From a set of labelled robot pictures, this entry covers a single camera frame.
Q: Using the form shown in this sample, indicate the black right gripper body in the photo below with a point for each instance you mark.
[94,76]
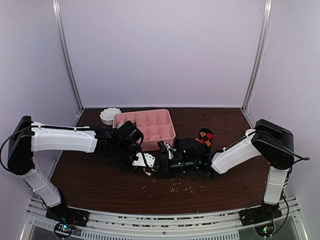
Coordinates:
[170,171]

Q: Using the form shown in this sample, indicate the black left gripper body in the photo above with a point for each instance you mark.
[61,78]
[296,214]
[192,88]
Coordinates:
[122,152]

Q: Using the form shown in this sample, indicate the beige brown striped sock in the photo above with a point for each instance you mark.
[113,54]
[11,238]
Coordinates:
[148,171]

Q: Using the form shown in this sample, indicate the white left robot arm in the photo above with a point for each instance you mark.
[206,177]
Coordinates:
[30,137]

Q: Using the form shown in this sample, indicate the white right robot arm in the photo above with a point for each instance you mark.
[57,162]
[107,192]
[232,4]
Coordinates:
[266,139]

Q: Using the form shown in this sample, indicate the black red argyle sock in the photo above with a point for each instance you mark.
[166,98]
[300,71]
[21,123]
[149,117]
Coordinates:
[205,137]

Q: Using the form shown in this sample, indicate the white scalloped ceramic bowl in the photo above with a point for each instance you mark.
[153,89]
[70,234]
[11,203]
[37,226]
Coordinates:
[108,114]

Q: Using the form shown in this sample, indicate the pink divided organizer tray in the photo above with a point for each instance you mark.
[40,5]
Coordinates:
[156,126]

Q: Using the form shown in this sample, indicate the front aluminium rail base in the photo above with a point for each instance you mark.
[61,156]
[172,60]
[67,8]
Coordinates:
[219,225]

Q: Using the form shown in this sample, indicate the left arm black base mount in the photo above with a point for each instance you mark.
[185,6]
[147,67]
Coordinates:
[67,215]

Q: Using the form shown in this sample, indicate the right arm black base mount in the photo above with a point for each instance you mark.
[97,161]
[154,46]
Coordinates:
[259,214]

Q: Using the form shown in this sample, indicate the left aluminium frame post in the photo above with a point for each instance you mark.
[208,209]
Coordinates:
[65,54]

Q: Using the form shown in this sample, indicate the aluminium frame post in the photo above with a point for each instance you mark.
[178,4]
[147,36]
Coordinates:
[261,47]
[65,54]

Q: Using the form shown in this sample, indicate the right aluminium frame post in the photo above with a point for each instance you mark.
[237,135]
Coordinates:
[261,47]

